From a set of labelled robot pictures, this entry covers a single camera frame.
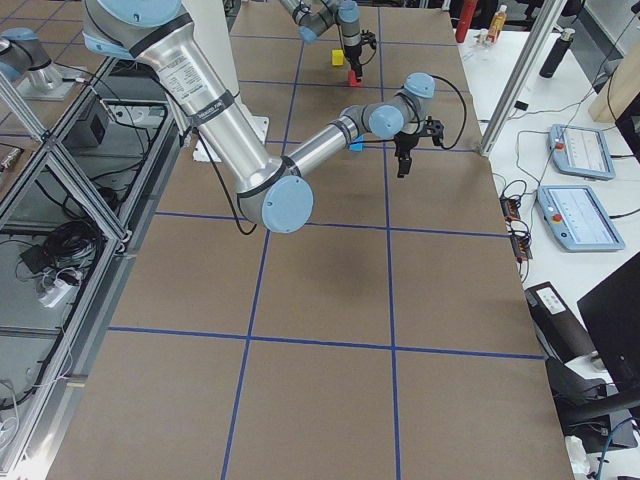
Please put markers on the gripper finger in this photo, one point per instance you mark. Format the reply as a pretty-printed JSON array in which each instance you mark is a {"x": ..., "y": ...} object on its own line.
[
  {"x": 358, "y": 72},
  {"x": 404, "y": 166}
]

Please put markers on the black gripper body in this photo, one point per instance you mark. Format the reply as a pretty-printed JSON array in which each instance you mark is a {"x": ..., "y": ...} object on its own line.
[
  {"x": 405, "y": 143},
  {"x": 352, "y": 54}
]

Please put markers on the red block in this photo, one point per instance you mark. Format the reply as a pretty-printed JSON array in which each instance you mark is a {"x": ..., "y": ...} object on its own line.
[{"x": 353, "y": 79}]

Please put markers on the yellow block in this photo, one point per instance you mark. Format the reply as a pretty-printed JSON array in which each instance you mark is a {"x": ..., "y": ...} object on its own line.
[{"x": 337, "y": 58}]

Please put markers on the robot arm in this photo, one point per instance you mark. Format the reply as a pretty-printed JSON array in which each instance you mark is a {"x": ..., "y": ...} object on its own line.
[
  {"x": 270, "y": 191},
  {"x": 345, "y": 15}
]

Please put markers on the red fire extinguisher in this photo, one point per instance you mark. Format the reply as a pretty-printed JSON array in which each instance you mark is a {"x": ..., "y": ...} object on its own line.
[{"x": 465, "y": 19}]

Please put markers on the black power strip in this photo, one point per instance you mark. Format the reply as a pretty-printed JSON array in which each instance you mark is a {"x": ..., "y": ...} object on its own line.
[{"x": 517, "y": 229}]

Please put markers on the orange drink bottle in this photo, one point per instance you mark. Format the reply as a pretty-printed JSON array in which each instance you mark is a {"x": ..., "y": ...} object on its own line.
[{"x": 497, "y": 24}]

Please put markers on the black water bottle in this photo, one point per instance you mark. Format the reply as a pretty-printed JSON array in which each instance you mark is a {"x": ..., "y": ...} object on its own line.
[{"x": 557, "y": 53}]

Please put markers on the far teach pendant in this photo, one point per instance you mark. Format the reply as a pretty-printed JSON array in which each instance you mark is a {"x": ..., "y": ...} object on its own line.
[{"x": 580, "y": 151}]

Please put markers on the teach pendant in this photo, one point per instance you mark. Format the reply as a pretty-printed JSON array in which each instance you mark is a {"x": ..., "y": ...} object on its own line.
[
  {"x": 580, "y": 151},
  {"x": 577, "y": 220}
]

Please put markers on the near teach pendant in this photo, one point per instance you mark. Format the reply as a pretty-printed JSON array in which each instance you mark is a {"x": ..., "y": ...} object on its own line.
[{"x": 577, "y": 220}]

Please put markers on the black computer monitor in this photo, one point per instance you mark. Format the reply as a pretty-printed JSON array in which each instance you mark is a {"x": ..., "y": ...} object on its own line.
[{"x": 610, "y": 312}]

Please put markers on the aluminium frame post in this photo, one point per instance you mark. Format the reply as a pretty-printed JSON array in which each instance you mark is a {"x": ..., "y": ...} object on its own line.
[{"x": 542, "y": 27}]

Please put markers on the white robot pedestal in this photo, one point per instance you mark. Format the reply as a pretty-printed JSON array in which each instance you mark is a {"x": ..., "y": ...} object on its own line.
[{"x": 212, "y": 36}]

